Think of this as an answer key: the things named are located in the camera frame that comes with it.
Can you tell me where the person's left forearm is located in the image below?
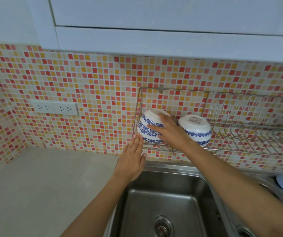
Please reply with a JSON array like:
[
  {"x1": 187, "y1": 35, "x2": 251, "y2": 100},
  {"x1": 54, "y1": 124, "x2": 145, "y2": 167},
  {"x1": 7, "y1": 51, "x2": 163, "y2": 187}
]
[{"x1": 61, "y1": 170, "x2": 132, "y2": 237}]

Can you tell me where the metal wire dish rack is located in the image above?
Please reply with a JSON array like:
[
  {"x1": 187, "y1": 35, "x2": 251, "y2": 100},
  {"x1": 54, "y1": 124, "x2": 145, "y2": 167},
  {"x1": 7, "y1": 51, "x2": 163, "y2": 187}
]
[{"x1": 131, "y1": 85, "x2": 283, "y2": 158}]

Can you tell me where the person's right forearm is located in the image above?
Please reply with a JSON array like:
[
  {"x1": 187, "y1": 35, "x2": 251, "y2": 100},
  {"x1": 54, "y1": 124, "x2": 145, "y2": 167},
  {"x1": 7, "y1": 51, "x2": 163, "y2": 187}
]
[{"x1": 181, "y1": 143, "x2": 283, "y2": 237}]

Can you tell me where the stainless steel sink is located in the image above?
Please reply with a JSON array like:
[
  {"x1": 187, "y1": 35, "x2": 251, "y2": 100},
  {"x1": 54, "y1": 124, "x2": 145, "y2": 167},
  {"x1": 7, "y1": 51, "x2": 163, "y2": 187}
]
[{"x1": 104, "y1": 161, "x2": 283, "y2": 237}]

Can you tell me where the white upper cabinet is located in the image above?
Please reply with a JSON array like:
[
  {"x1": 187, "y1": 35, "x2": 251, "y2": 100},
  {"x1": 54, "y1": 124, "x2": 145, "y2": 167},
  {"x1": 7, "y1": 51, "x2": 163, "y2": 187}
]
[{"x1": 27, "y1": 0, "x2": 283, "y2": 64}]

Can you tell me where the blue patterned white bowl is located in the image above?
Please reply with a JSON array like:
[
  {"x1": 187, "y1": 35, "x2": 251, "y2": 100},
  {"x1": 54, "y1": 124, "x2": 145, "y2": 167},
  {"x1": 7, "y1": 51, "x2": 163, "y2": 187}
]
[
  {"x1": 138, "y1": 121, "x2": 164, "y2": 137},
  {"x1": 178, "y1": 114, "x2": 212, "y2": 148},
  {"x1": 141, "y1": 108, "x2": 172, "y2": 129},
  {"x1": 137, "y1": 130, "x2": 166, "y2": 144}
]

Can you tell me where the person's left hand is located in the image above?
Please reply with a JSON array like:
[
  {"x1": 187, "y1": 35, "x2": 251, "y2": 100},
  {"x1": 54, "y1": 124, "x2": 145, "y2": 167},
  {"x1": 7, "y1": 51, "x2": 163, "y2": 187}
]
[{"x1": 114, "y1": 134, "x2": 147, "y2": 184}]

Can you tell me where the person's right hand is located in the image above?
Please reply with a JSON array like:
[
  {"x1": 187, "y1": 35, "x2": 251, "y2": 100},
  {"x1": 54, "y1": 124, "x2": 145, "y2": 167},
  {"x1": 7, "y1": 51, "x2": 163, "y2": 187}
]
[{"x1": 147, "y1": 113, "x2": 194, "y2": 151}]

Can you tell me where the metal sink drain strainer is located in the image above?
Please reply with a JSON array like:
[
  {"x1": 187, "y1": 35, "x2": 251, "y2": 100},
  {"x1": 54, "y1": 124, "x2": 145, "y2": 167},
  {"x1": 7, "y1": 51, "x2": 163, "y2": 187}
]
[
  {"x1": 152, "y1": 215, "x2": 175, "y2": 237},
  {"x1": 235, "y1": 224, "x2": 256, "y2": 237}
]

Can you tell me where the white wall power outlet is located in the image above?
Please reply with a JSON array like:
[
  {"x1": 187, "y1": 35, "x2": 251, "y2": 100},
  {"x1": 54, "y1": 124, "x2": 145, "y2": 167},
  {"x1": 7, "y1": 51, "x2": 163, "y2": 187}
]
[
  {"x1": 53, "y1": 102, "x2": 79, "y2": 116},
  {"x1": 31, "y1": 100, "x2": 56, "y2": 114}
]

